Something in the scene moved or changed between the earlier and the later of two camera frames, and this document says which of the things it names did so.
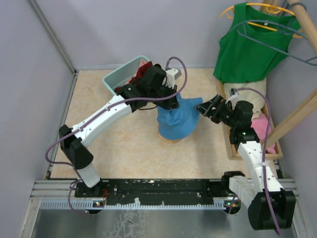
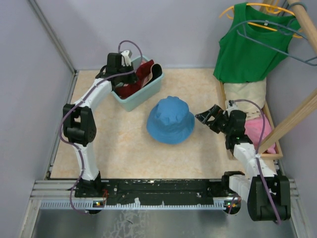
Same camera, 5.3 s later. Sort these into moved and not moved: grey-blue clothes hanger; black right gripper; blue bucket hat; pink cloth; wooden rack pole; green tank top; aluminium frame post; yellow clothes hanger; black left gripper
Moved: black left gripper; black right gripper; blue bucket hat
Not moved: yellow clothes hanger; green tank top; grey-blue clothes hanger; wooden rack pole; aluminium frame post; pink cloth
